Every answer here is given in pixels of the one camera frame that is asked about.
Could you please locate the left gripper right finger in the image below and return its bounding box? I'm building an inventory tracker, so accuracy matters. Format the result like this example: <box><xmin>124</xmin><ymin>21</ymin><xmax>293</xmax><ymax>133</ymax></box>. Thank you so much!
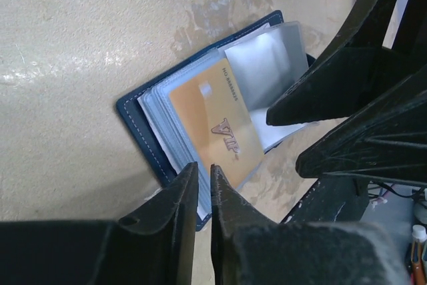
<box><xmin>210</xmin><ymin>165</ymin><xmax>409</xmax><ymax>284</ymax></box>

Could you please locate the navy blue card holder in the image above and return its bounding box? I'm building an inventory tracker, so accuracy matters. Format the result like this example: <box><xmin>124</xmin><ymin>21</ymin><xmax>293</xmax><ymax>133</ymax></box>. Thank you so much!
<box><xmin>115</xmin><ymin>11</ymin><xmax>314</xmax><ymax>230</ymax></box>

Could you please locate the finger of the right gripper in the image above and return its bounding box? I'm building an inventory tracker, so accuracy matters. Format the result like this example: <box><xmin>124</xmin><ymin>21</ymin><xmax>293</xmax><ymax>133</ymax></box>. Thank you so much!
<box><xmin>296</xmin><ymin>67</ymin><xmax>426</xmax><ymax>185</ymax></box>
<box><xmin>266</xmin><ymin>0</ymin><xmax>426</xmax><ymax>126</ymax></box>

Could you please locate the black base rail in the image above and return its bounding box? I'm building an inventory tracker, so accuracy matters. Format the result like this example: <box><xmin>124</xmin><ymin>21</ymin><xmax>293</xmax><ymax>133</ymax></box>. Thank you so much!
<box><xmin>282</xmin><ymin>178</ymin><xmax>369</xmax><ymax>224</ymax></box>

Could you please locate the gold VIP card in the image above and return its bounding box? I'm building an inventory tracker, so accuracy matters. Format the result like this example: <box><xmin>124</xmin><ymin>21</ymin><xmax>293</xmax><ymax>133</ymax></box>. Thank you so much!
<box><xmin>169</xmin><ymin>58</ymin><xmax>264</xmax><ymax>188</ymax></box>

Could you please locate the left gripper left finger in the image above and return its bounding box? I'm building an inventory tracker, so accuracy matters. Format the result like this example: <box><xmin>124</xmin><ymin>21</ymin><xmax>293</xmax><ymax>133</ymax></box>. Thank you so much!
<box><xmin>1</xmin><ymin>163</ymin><xmax>198</xmax><ymax>284</ymax></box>

